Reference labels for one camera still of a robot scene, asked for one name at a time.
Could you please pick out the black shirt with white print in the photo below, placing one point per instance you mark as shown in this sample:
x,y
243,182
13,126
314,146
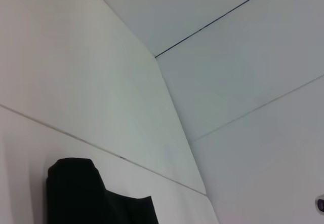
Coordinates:
x,y
88,196

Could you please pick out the small dark round fixture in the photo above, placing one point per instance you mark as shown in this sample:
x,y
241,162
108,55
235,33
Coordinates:
x,y
320,204

